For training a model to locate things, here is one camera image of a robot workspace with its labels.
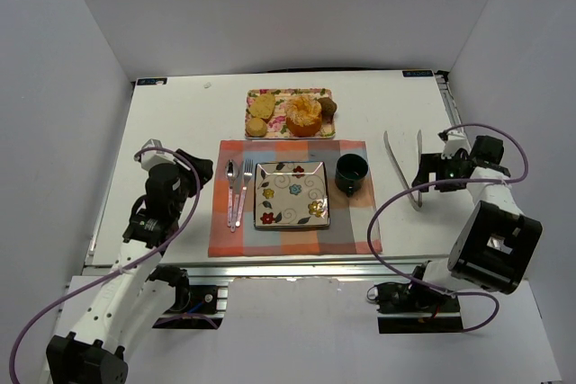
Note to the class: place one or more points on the fork with pink handle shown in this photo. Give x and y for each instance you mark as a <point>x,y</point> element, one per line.
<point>247,177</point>

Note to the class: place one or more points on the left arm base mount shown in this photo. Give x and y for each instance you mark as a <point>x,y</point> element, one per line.
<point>199,303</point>

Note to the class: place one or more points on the checkered orange placemat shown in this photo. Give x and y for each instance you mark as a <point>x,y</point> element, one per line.
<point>349,231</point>

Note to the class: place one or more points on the floral serving tray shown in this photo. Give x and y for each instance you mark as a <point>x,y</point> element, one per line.
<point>276,125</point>

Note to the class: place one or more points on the oval herb bread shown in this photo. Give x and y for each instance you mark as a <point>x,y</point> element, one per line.
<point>263,107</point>

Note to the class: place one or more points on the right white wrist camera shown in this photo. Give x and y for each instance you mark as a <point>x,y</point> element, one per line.
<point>455,140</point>

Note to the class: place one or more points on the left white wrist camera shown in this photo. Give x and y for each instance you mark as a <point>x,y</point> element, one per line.
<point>153,156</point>

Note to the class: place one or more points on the square floral plate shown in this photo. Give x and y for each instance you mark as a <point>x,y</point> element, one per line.
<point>291,195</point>

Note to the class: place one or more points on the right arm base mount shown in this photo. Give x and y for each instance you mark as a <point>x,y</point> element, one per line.
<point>409,309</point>

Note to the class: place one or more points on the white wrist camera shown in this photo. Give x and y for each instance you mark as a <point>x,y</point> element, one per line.
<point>153,156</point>
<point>455,140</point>

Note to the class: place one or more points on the small yellow muffin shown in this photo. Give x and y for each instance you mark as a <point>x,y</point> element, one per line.
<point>256,128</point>

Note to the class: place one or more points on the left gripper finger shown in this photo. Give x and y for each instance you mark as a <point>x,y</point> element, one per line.
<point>196,173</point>
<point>181,157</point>

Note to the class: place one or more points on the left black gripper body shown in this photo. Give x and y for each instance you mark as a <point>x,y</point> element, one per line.
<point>195,168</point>

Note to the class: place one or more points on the metal tongs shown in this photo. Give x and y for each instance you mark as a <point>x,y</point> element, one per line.
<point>415,200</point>

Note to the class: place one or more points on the aluminium table frame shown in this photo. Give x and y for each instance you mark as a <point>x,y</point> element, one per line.
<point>196,113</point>

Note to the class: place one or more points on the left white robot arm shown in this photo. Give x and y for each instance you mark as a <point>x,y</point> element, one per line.
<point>138,289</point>

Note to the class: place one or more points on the right blue table label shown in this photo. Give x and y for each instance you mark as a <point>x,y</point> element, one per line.
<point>414,73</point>

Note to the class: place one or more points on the spoon with pink handle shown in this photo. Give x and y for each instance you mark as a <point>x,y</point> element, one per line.
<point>232,172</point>

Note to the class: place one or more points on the left blue table label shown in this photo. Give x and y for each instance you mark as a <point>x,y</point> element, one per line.
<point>151,81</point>

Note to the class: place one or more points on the orange sugar-topped bun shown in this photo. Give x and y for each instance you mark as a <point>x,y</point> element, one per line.
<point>303,116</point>

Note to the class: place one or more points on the brown chocolate pastry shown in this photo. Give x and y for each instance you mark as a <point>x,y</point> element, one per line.
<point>328,107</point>

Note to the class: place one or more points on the dark green mug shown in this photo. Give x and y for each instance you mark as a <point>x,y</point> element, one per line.
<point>351,170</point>

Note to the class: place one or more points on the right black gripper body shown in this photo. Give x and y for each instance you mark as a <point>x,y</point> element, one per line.
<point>426,170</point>

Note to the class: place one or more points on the blue table label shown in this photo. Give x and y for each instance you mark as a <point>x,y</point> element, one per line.
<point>151,81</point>
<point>414,73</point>

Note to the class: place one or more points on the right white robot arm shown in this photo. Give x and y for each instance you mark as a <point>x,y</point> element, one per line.
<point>497,242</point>

